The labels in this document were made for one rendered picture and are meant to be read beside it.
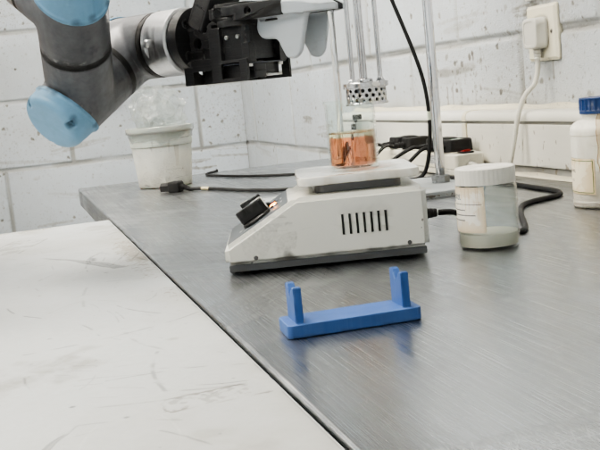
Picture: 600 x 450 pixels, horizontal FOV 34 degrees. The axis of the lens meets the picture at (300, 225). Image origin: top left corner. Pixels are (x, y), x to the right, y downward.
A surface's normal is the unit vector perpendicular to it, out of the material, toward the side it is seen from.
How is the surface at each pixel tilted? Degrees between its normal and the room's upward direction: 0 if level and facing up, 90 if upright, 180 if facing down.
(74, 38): 136
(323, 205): 90
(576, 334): 0
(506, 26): 90
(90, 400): 0
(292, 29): 90
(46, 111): 121
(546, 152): 90
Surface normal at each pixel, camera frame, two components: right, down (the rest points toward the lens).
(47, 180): 0.29, 0.11
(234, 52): -0.63, 0.17
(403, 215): 0.03, 0.14
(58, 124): -0.50, 0.65
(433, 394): -0.10, -0.99
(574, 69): -0.95, 0.14
